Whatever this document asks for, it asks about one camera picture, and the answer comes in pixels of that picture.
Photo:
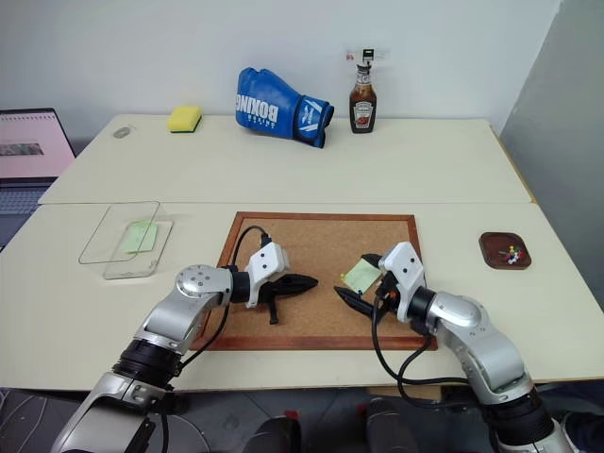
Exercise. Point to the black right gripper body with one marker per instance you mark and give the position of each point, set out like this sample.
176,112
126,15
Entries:
387,302

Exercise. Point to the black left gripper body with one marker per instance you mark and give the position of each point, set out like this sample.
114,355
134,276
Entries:
276,289

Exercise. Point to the green sticky note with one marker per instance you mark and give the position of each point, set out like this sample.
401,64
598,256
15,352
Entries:
139,236
362,276

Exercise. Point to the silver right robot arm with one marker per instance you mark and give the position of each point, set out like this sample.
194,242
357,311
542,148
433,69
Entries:
486,349

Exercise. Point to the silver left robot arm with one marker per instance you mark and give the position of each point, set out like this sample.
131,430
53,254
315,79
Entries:
177,316

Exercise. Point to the brown wooden tray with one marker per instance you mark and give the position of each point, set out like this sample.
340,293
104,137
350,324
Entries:
493,245

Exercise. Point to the clear plastic box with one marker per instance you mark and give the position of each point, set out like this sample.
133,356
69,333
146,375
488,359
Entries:
118,266

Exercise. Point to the wood framed cork board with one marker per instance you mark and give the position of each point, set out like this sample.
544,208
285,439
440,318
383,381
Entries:
321,240

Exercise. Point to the dark rounded shape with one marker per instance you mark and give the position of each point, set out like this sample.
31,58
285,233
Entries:
278,436
389,427

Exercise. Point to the ketchup bottle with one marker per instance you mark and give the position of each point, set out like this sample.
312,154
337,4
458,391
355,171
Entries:
363,108

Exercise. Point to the blue boxing glove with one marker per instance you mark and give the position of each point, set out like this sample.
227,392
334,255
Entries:
269,104

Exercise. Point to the yellow green sponge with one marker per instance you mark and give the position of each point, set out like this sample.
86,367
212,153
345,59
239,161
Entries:
184,118

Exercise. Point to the white tag with black clip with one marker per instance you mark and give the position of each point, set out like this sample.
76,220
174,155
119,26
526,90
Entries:
368,53

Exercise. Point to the small grey round object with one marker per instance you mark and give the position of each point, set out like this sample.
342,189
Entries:
122,132

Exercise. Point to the grey laptop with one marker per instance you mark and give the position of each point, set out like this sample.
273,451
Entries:
28,146

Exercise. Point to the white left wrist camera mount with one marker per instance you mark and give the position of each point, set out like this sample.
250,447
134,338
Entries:
266,262

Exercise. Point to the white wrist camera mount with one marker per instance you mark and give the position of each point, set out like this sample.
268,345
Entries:
266,262
405,266

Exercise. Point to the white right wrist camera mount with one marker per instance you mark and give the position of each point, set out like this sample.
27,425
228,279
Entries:
405,266

